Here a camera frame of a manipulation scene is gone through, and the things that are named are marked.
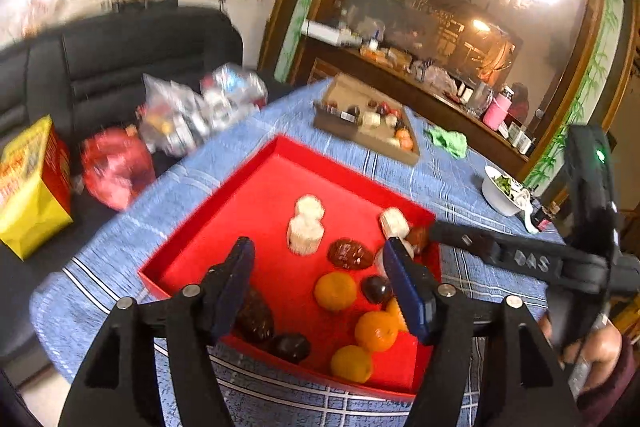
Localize red tray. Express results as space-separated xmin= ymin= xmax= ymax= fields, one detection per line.
xmin=137 ymin=134 xmax=443 ymax=400

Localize black sofa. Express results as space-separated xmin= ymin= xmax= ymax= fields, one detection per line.
xmin=0 ymin=4 xmax=281 ymax=368

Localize wooden sideboard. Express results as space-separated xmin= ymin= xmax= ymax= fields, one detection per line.
xmin=290 ymin=37 xmax=531 ymax=178

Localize person's right hand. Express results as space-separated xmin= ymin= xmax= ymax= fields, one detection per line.
xmin=542 ymin=311 xmax=627 ymax=390

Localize reddish brown date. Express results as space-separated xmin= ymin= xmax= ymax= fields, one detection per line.
xmin=406 ymin=226 xmax=431 ymax=255

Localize dark plum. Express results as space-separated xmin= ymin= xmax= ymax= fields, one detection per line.
xmin=361 ymin=275 xmax=393 ymax=305
xmin=270 ymin=333 xmax=312 ymax=364

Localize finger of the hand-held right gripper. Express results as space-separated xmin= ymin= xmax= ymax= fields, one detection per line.
xmin=429 ymin=221 xmax=502 ymax=260

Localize green cloth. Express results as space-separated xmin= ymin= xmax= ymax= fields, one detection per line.
xmin=425 ymin=127 xmax=468 ymax=158

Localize white canisters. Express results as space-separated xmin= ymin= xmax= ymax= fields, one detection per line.
xmin=505 ymin=124 xmax=533 ymax=152

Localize yellow and red bag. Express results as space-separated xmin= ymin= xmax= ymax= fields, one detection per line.
xmin=0 ymin=116 xmax=75 ymax=262

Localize blue plaid tablecloth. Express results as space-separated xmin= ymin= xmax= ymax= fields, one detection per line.
xmin=30 ymin=74 xmax=566 ymax=427

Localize clear bag of packets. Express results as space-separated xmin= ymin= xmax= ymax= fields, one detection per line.
xmin=137 ymin=63 xmax=269 ymax=156

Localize person's right forearm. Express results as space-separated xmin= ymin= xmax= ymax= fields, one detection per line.
xmin=575 ymin=337 xmax=640 ymax=427

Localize dimpled orange mandarin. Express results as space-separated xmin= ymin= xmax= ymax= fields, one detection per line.
xmin=355 ymin=311 xmax=400 ymax=353

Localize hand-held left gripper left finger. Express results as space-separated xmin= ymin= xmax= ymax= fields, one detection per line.
xmin=59 ymin=237 xmax=257 ymax=427

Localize red date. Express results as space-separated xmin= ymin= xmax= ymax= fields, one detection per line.
xmin=327 ymin=238 xmax=375 ymax=270

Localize beige round cake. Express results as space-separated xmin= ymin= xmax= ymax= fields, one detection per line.
xmin=294 ymin=194 xmax=326 ymax=220
xmin=286 ymin=214 xmax=325 ymax=256

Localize white sock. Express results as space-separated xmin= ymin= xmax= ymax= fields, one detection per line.
xmin=515 ymin=187 xmax=541 ymax=235

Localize white bowl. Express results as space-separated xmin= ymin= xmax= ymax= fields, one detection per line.
xmin=482 ymin=165 xmax=538 ymax=216

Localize glass jar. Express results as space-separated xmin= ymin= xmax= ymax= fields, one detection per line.
xmin=467 ymin=82 xmax=493 ymax=116

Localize dark brown date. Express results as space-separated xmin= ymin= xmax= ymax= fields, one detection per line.
xmin=235 ymin=289 xmax=275 ymax=343

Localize small orange tangerine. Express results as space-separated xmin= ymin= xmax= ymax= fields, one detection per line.
xmin=385 ymin=297 xmax=408 ymax=333

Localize red plastic bag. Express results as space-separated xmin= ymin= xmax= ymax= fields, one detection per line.
xmin=81 ymin=129 xmax=157 ymax=212

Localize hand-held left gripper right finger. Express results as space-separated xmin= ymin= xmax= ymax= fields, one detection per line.
xmin=382 ymin=237 xmax=583 ymax=427

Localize clear plastic bag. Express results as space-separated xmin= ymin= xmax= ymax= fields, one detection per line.
xmin=425 ymin=66 xmax=458 ymax=92

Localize cardboard box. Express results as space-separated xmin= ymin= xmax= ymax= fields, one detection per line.
xmin=312 ymin=73 xmax=421 ymax=166

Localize white block cake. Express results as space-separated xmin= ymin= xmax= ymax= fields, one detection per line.
xmin=379 ymin=208 xmax=412 ymax=239

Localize dark jar with red label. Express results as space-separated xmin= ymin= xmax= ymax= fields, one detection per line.
xmin=532 ymin=206 xmax=557 ymax=231

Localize pink bottle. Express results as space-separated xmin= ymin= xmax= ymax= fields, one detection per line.
xmin=482 ymin=88 xmax=516 ymax=131

